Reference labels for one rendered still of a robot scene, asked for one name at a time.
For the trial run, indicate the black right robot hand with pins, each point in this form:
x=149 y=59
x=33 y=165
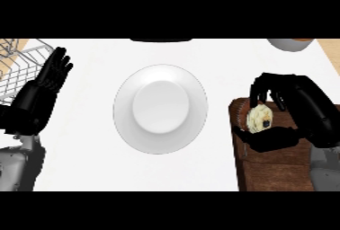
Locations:
x=309 y=107

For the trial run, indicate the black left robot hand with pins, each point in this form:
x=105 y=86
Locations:
x=35 y=95

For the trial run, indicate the cream frosted cupcake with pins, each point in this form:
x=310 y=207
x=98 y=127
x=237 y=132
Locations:
x=259 y=118

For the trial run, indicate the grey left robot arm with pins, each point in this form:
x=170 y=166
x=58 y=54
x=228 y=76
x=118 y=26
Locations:
x=18 y=164

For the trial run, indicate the brown wooden tray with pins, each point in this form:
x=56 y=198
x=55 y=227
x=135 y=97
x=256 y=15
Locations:
x=273 y=167

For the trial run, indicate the white oval plate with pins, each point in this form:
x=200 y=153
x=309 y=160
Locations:
x=160 y=109

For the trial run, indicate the grey round bowl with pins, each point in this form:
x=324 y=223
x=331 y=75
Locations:
x=290 y=44

